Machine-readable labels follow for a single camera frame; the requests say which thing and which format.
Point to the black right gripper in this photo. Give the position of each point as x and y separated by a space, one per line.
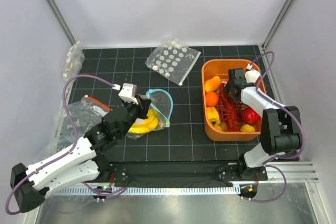
226 89

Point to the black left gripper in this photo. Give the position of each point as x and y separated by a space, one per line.
142 107

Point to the red toy lobster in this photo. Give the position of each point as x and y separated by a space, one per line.
229 111

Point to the toy orange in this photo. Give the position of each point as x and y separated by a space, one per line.
212 99

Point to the yellow toy mango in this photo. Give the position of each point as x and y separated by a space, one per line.
212 84

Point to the yellow toy bell pepper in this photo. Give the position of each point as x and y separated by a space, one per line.
212 115

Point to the yellow toy banana bunch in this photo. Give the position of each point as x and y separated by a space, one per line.
147 125

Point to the clear blue-zip bag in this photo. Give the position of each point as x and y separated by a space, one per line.
162 103

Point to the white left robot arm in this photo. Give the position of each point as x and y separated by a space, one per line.
80 162

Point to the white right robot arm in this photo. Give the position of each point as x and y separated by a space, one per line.
281 130

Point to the clear red-zip bag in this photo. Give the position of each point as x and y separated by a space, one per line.
85 114

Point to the clear polka dot bag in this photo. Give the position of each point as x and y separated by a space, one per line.
173 60

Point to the orange plastic bin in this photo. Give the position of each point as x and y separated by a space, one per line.
220 67

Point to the red toy apple lower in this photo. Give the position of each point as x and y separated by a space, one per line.
250 116

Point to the yellow toy lemon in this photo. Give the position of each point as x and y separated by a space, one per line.
247 128

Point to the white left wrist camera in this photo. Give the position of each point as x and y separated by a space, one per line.
128 93

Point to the white slotted cable duct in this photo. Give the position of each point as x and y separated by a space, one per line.
81 190

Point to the clear dotted bag at wall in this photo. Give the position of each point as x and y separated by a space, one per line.
73 62

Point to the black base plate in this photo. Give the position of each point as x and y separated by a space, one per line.
179 174

